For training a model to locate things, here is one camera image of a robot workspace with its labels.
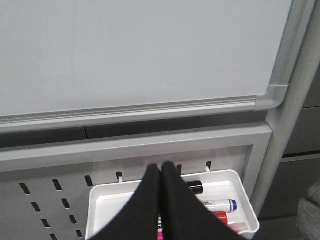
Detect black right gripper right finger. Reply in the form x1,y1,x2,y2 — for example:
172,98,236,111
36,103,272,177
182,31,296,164
160,161,240,240

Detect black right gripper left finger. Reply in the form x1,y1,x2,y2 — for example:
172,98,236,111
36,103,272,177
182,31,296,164
91,164,161,240

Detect pink marker in tray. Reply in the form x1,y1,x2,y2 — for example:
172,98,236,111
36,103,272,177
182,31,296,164
157,214,164,240

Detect black-capped marker in tray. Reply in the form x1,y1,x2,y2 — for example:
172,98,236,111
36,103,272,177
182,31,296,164
186,180,204,195

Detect white plastic marker tray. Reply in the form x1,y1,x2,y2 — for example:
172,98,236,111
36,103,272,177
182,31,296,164
85,169,260,240

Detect red-capped marker in tray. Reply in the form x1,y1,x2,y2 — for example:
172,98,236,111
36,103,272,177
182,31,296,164
211,211,229,225

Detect blue-capped marker in tray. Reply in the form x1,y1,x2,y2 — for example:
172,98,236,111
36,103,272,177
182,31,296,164
201,199,238,213

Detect grey fabric chair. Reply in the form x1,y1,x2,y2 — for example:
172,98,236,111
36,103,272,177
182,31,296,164
296,180,320,240

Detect grey cabinet drawers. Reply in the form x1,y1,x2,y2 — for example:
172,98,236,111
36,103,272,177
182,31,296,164
259,73,320,220

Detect white metal pegboard stand frame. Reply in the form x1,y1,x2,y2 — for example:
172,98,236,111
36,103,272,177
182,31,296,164
0,0,319,240

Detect white whiteboard with aluminium frame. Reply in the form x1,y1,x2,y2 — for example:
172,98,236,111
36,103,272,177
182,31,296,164
0,0,316,133

